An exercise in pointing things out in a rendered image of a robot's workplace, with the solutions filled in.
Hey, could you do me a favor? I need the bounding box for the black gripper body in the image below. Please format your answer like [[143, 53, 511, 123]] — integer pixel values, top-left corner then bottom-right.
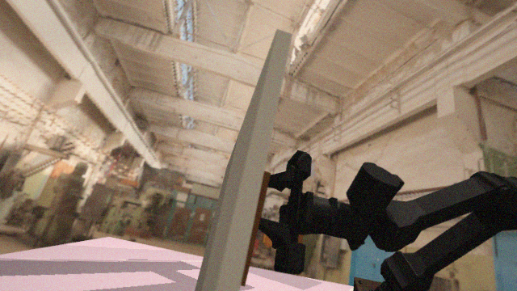
[[274, 150, 343, 275]]

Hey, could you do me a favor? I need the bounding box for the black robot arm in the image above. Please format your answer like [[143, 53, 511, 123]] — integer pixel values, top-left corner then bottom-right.
[[333, 162, 517, 291]]

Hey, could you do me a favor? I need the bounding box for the brown wooden picture frame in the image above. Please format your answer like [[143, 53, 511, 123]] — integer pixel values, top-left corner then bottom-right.
[[241, 171, 271, 287]]

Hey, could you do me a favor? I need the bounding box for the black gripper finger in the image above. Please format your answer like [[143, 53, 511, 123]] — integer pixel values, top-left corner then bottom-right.
[[268, 166, 295, 192], [258, 218, 288, 249]]

